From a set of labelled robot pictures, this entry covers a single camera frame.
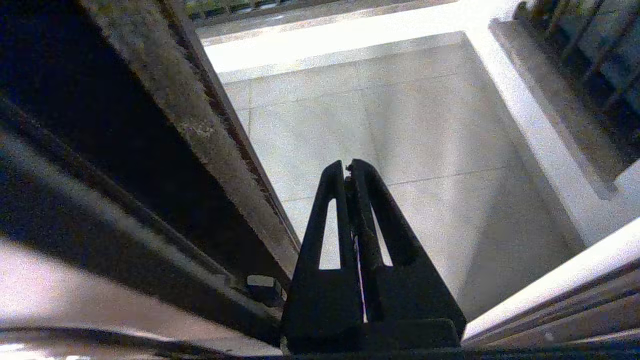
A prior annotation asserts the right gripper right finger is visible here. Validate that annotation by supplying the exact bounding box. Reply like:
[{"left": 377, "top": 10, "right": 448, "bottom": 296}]
[{"left": 345, "top": 158, "right": 467, "bottom": 348}]

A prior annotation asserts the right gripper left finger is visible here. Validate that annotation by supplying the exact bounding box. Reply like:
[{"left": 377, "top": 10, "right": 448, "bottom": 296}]
[{"left": 281, "top": 160, "right": 365, "bottom": 352}]

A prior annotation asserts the brown framed sliding glass door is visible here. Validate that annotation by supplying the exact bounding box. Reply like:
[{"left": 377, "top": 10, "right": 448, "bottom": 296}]
[{"left": 0, "top": 0, "right": 302, "bottom": 357}]

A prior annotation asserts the dark brown door jamb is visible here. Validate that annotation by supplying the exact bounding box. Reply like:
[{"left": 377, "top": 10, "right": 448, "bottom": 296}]
[{"left": 460, "top": 216, "right": 640, "bottom": 351}]

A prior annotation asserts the brown window sill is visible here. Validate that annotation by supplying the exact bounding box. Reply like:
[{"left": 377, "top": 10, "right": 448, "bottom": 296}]
[{"left": 489, "top": 17, "right": 632, "bottom": 201}]

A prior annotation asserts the black metal balcony railing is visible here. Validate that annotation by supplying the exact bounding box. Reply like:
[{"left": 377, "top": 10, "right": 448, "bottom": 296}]
[{"left": 185, "top": 0, "right": 351, "bottom": 17}]

